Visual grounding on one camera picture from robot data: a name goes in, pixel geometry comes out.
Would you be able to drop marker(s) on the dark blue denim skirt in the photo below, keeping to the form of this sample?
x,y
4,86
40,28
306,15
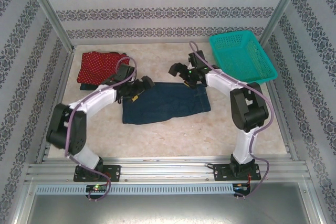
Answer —
x,y
88,87
162,103

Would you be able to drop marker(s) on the red polka dot skirt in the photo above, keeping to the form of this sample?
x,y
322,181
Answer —
x,y
97,66

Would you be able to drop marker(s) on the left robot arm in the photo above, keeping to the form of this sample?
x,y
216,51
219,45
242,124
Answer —
x,y
65,129

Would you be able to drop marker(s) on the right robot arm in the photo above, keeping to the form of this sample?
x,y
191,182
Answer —
x,y
249,108

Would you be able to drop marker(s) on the teal plastic basket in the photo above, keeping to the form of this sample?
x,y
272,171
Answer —
x,y
241,56

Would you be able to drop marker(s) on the grey metal sheet panel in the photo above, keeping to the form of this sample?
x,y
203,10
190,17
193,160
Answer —
x,y
168,208

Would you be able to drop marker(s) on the aluminium table side rail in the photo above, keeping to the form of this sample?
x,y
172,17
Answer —
x,y
61,90
275,100

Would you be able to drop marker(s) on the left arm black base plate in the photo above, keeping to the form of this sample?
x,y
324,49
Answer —
x,y
114,172

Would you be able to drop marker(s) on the aluminium mounting rail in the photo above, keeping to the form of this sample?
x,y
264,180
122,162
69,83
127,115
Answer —
x,y
162,171

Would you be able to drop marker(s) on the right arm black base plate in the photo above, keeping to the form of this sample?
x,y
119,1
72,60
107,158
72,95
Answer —
x,y
221,172

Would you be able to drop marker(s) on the aluminium frame post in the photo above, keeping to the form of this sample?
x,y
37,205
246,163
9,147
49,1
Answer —
x,y
282,6
47,6

